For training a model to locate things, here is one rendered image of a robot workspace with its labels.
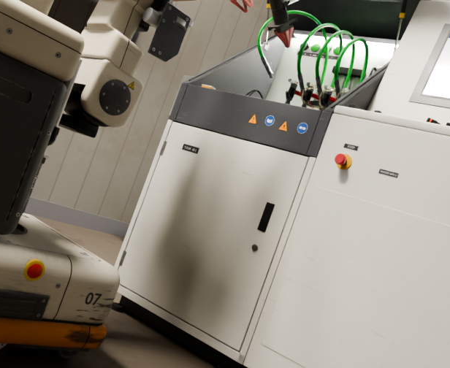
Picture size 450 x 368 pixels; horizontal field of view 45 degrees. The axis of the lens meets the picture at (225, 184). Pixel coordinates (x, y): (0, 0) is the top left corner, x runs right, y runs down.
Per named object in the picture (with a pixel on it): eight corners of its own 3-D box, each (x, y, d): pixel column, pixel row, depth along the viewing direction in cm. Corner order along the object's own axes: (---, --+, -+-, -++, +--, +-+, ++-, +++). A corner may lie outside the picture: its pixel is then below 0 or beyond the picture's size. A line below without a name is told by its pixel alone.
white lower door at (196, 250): (112, 280, 215) (171, 120, 217) (116, 280, 217) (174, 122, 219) (237, 351, 176) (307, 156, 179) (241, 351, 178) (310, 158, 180)
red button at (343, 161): (329, 164, 170) (334, 149, 170) (334, 167, 173) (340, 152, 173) (344, 168, 167) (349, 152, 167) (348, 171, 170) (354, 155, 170)
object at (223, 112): (174, 120, 217) (188, 83, 217) (181, 124, 220) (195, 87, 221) (305, 155, 180) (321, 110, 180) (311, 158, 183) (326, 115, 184)
